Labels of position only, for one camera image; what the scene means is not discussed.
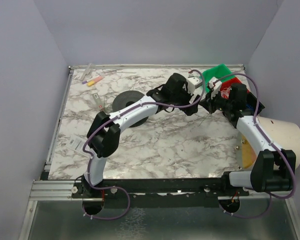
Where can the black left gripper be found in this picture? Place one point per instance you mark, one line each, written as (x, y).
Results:
(190, 100)

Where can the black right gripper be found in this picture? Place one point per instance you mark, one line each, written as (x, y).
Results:
(213, 101)

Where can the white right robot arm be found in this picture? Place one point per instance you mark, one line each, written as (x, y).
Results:
(274, 167)

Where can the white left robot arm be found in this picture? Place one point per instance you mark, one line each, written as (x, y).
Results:
(104, 134)

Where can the black plastic bin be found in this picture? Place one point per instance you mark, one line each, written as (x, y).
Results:
(251, 103)

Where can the red plastic bin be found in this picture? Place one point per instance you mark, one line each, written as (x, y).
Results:
(226, 84)

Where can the green plastic bin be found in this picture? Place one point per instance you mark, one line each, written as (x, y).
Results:
(218, 72)

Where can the large white cylinder bucket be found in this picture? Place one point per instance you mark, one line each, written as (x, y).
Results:
(285, 135)

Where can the purple yellow pink markers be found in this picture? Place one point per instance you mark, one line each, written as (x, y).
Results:
(93, 81)

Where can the clear plastic tube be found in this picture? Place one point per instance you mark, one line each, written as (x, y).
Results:
(86, 71)

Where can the white paper label packet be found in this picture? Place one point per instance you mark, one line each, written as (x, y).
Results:
(76, 144)

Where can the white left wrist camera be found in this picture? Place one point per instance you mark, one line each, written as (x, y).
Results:
(193, 83)

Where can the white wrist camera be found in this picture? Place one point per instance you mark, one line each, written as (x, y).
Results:
(193, 83)
(214, 86)

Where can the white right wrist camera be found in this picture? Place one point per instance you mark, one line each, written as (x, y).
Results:
(214, 86)

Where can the black cable spool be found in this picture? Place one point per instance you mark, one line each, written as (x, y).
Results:
(125, 99)

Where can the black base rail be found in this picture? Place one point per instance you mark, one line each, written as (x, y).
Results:
(157, 193)

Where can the aluminium frame rail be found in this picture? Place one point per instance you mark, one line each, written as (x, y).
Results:
(45, 169)

